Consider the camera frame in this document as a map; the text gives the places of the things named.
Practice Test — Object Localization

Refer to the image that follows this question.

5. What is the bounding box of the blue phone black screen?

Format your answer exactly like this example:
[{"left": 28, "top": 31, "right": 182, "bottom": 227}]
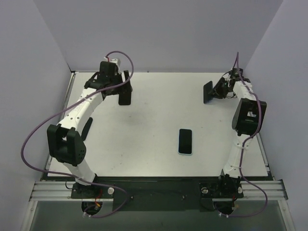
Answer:
[{"left": 203, "top": 81, "right": 213, "bottom": 104}]

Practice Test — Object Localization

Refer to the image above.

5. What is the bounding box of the light blue cased phone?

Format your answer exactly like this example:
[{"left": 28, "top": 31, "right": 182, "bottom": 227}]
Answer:
[{"left": 178, "top": 128, "right": 193, "bottom": 155}]

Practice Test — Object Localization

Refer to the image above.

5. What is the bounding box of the black phone case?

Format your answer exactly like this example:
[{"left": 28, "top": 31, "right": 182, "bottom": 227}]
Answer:
[
  {"left": 81, "top": 117, "right": 93, "bottom": 141},
  {"left": 118, "top": 91, "right": 131, "bottom": 106}
]

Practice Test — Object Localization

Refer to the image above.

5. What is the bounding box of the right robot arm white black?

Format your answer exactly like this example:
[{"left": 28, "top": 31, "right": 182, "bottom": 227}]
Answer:
[{"left": 208, "top": 68, "right": 267, "bottom": 197}]

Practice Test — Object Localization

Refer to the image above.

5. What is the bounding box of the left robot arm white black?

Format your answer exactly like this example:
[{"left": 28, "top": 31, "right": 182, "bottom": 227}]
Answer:
[{"left": 47, "top": 58, "right": 132, "bottom": 198}]

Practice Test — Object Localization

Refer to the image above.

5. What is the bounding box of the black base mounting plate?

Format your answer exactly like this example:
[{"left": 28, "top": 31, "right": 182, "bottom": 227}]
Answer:
[{"left": 71, "top": 176, "right": 244, "bottom": 212}]

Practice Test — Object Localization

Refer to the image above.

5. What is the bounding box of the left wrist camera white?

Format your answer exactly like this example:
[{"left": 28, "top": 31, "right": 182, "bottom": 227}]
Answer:
[{"left": 103, "top": 57, "right": 121, "bottom": 68}]

